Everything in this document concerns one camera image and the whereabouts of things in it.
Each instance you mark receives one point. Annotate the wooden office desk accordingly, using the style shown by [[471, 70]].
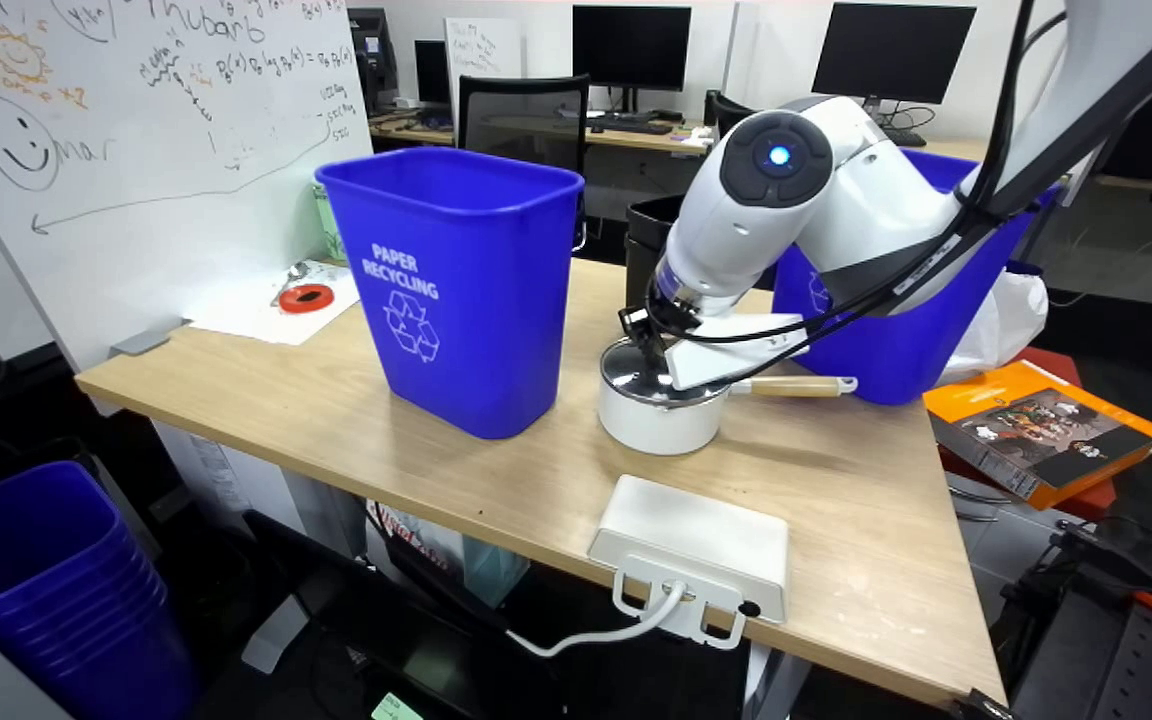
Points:
[[417, 129]]

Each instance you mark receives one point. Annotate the black solid-back office chair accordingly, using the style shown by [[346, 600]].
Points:
[[729, 112]]

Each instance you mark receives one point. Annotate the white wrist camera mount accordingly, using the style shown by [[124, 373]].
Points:
[[743, 347]]

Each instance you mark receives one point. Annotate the small black computer monitor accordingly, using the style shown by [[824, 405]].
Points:
[[431, 70]]

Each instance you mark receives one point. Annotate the stack of blue bins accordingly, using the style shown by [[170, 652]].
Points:
[[59, 600]]

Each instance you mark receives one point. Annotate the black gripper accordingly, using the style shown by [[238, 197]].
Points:
[[663, 321]]

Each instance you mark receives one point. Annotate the grey whiteboard eraser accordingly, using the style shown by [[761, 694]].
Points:
[[148, 337]]

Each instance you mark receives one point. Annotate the small white whiteboard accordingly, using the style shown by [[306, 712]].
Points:
[[482, 47]]

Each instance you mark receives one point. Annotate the green plastic bottle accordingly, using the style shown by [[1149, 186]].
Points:
[[324, 235]]

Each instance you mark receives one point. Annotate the orange black book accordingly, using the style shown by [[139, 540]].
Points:
[[1043, 426]]

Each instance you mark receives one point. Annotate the white plastic bag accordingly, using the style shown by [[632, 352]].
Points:
[[1008, 321]]

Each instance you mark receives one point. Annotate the whiteboard with smiley drawing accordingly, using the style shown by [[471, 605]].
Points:
[[178, 135]]

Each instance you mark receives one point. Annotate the wide black computer monitor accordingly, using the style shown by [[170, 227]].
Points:
[[899, 50]]

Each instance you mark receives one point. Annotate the black waste bin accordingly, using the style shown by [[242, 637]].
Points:
[[644, 245]]

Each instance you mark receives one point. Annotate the white paper sheet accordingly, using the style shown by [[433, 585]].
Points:
[[238, 316]]

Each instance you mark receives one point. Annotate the red tape roll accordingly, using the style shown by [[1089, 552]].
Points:
[[286, 307]]

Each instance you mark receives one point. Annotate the blue paper recycling bin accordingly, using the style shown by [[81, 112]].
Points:
[[471, 307], [923, 348]]

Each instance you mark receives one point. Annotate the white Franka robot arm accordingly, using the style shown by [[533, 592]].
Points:
[[859, 186]]

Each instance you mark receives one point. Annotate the large black computer monitor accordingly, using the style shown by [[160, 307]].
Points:
[[631, 47]]

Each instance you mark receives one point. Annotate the white electronics box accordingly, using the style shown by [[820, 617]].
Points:
[[696, 535]]

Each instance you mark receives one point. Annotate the glass lid with metal rim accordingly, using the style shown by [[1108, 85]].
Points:
[[631, 377]]

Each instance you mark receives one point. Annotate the black mesh office chair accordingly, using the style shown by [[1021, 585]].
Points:
[[521, 120]]

